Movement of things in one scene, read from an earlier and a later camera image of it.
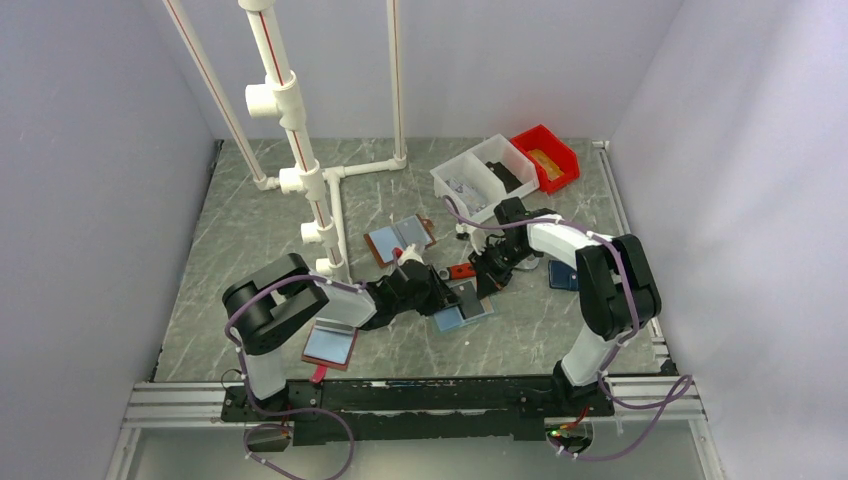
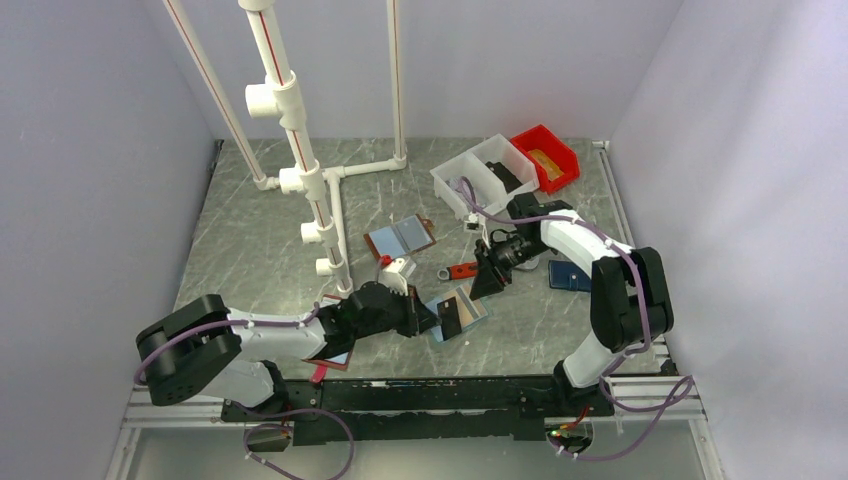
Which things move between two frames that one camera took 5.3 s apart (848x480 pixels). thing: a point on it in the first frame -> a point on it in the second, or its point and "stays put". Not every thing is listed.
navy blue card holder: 562,277 stays put
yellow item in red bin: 552,169 stays put
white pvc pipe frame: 277,100 stays put
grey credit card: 467,300 -> 448,314
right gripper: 487,280 stays put
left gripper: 440,295 -> 417,317
